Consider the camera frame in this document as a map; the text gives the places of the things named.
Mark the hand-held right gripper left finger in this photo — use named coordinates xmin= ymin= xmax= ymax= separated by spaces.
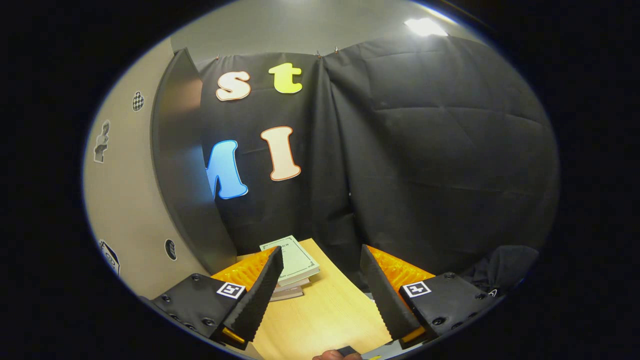
xmin=149 ymin=246 xmax=284 ymax=351

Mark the dark grey cabinet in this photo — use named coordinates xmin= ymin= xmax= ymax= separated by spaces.
xmin=151 ymin=47 xmax=239 ymax=276

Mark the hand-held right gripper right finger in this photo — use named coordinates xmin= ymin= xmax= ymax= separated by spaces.
xmin=360 ymin=245 xmax=503 ymax=351

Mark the green book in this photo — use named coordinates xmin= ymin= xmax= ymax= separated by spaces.
xmin=259 ymin=235 xmax=321 ymax=288

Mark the black backdrop cloth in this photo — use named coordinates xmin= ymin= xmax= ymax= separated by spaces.
xmin=192 ymin=35 xmax=561 ymax=301

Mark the brown book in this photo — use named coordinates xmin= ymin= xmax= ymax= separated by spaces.
xmin=272 ymin=277 xmax=312 ymax=294

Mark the beige cabinet door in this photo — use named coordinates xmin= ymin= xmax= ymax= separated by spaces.
xmin=82 ymin=39 xmax=213 ymax=301

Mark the small ceiling light panel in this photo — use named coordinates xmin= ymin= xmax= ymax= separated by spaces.
xmin=404 ymin=17 xmax=448 ymax=37

